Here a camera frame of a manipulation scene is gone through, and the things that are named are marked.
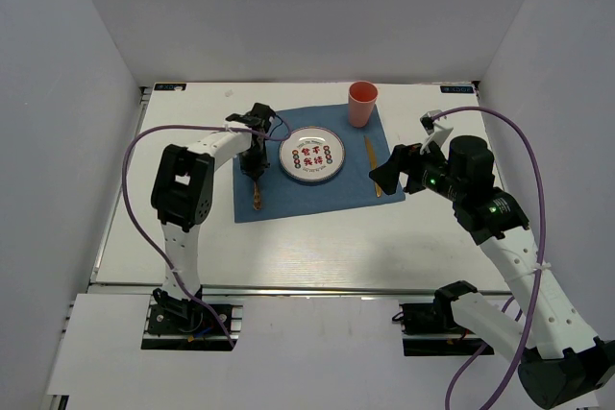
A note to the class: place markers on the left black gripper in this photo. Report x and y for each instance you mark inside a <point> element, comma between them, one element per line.
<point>255,169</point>

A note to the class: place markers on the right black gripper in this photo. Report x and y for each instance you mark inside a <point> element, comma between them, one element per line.
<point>387,175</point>

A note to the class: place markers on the gold knife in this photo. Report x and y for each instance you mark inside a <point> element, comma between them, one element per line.
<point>372,161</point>

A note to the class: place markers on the gold fork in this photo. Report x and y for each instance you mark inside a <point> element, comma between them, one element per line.
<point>257,198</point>

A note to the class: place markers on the round plate with red characters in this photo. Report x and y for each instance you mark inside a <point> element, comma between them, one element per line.
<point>312,155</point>

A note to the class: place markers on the red cup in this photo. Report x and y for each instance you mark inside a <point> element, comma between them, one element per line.
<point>362,97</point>

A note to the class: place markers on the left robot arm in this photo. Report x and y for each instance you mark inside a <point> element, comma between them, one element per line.
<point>183,190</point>

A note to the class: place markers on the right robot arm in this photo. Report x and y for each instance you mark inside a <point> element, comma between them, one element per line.
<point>560,357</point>

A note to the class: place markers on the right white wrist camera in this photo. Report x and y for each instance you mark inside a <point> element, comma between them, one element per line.
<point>437,128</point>

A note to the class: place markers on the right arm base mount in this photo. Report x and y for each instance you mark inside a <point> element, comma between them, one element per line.
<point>424,335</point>

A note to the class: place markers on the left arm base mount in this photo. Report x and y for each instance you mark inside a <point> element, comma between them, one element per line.
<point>164,331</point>

